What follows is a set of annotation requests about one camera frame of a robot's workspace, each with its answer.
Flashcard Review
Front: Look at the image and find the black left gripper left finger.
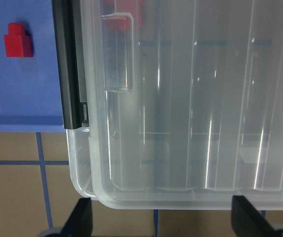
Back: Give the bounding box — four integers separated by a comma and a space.
61, 198, 93, 237

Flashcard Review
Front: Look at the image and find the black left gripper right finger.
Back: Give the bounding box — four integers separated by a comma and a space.
231, 196, 279, 237

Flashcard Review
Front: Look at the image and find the clear plastic box lid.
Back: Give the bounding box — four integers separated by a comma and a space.
81, 0, 283, 210

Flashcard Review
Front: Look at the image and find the red block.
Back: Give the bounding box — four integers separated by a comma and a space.
103, 0, 145, 31
3, 22, 33, 58

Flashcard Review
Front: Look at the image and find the clear plastic storage box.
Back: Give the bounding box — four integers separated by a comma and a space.
66, 127, 98, 200

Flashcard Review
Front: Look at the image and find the red block in box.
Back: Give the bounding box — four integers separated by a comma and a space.
103, 0, 145, 31

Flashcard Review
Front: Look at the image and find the blue plastic tray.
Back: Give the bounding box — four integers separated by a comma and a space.
0, 0, 65, 132

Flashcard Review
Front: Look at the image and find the black box latch handle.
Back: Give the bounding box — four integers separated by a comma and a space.
51, 0, 89, 129

